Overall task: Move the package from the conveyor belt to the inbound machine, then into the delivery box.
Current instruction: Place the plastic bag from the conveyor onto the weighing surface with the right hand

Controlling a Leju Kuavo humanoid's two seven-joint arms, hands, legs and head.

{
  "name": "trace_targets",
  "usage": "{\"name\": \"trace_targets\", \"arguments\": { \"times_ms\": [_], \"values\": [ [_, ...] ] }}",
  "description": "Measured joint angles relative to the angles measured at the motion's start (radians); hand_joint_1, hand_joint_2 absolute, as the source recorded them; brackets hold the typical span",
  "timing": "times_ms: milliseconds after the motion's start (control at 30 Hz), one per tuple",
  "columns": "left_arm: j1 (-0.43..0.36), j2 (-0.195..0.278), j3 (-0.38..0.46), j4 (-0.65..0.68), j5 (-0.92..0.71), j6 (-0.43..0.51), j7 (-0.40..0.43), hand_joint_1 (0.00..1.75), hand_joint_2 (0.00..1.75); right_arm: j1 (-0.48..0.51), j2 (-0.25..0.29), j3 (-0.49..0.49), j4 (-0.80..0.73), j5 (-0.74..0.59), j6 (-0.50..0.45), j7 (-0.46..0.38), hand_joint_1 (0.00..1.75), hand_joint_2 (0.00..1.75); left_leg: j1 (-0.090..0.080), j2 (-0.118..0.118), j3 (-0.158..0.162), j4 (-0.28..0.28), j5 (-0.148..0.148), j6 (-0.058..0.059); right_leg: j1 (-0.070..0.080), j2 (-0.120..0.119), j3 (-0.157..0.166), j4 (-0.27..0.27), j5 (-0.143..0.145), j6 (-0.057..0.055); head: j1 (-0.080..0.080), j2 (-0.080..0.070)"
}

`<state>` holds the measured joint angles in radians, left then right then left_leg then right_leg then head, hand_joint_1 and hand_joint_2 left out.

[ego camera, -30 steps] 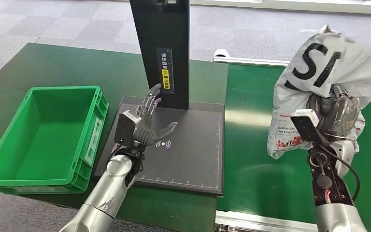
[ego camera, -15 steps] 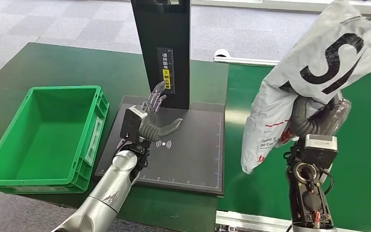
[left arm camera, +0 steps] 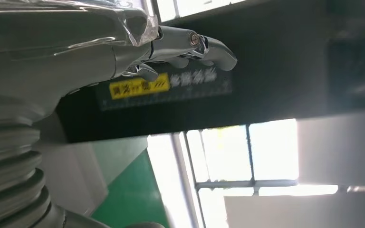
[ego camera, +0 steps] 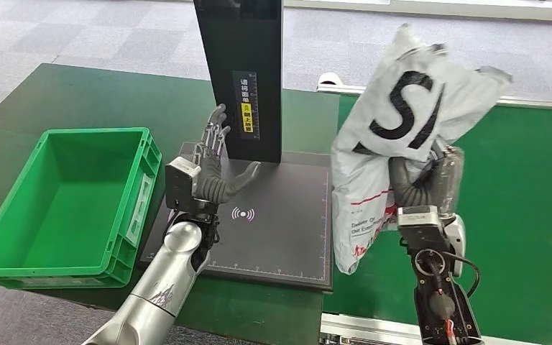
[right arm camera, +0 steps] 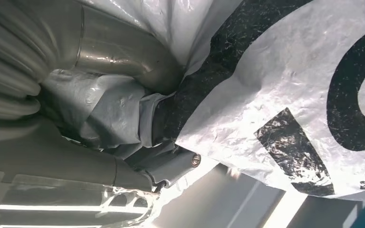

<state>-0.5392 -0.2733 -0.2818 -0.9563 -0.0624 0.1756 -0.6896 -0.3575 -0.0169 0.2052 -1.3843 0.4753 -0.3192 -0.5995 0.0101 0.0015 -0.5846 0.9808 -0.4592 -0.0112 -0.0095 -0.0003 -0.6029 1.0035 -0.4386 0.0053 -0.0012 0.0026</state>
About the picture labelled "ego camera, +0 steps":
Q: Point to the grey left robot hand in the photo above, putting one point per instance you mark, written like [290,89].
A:
[211,183]

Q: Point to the white printed courier bag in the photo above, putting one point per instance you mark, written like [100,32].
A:
[414,109]

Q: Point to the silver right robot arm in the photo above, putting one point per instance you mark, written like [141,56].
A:
[442,304]

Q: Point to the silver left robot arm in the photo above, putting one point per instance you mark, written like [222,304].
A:
[171,276]

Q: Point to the black inbound scanning machine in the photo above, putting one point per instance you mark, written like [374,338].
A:
[276,238]

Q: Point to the black and yellow label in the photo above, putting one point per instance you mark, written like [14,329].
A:
[247,112]

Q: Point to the green plastic crate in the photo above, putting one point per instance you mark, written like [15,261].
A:
[66,214]

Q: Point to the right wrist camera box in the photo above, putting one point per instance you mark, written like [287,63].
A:
[419,228]

